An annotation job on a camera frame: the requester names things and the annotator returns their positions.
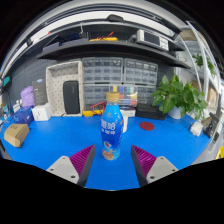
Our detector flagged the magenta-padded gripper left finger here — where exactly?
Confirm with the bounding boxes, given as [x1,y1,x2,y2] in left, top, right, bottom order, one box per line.
[45,144,97,188]

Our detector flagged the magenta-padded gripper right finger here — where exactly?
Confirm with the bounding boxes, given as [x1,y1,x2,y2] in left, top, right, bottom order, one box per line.
[130,144,180,188]

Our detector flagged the blue drink bottle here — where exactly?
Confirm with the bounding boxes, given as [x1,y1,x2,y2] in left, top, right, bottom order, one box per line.
[100,91,125,161]

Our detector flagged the flat round red coaster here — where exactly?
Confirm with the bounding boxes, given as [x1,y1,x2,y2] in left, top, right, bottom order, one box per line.
[139,121,156,132]

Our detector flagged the white faceted cup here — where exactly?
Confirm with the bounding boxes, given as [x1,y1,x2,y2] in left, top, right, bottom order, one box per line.
[122,114,130,134]

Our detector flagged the black zip case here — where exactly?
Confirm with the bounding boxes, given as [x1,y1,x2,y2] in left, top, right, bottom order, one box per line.
[135,103,168,121]

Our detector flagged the white power adapter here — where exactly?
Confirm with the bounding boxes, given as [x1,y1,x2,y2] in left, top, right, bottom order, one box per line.
[189,121,204,138]

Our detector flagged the yellow multimeter with red leads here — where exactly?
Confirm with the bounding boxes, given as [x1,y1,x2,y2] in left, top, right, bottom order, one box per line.
[82,101,107,118]

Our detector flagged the black and white small box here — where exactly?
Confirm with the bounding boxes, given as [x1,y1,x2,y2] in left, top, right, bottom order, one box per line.
[119,106,137,118]

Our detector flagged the white carton box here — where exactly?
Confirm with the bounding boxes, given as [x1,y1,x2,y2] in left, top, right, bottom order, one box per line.
[31,103,53,122]

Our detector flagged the brown cardboard box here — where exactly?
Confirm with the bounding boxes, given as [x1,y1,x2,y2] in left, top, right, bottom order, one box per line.
[3,123,30,149]

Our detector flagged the black rectangular speaker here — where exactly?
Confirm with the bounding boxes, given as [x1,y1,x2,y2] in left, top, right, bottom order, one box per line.
[62,80,81,115]

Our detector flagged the blue box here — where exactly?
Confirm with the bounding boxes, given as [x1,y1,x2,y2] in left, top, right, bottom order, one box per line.
[13,105,34,126]

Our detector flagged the grey small-parts drawer cabinet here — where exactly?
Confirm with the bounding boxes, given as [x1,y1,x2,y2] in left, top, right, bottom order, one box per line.
[82,83,114,111]
[81,57,124,84]
[134,84,157,105]
[123,58,159,86]

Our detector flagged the green potted plant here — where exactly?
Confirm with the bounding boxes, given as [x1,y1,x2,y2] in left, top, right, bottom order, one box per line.
[151,73,208,120]

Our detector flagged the clear box of coloured parts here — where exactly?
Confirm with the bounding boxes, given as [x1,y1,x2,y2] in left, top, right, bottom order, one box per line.
[111,85,138,108]

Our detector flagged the white pegboard tray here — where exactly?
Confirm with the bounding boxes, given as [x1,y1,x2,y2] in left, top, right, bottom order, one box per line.
[45,60,84,118]

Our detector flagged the dark grey flat box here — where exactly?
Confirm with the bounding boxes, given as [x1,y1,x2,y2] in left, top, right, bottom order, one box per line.
[32,78,49,107]

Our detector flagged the purple bag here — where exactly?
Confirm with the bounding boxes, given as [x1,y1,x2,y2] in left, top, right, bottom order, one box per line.
[20,85,36,108]

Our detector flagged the white metal shelf unit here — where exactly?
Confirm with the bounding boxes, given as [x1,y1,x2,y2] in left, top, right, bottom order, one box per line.
[179,21,224,118]

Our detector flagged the dark grey overhead shelf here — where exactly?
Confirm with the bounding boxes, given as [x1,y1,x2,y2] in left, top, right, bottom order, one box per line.
[36,13,193,69]

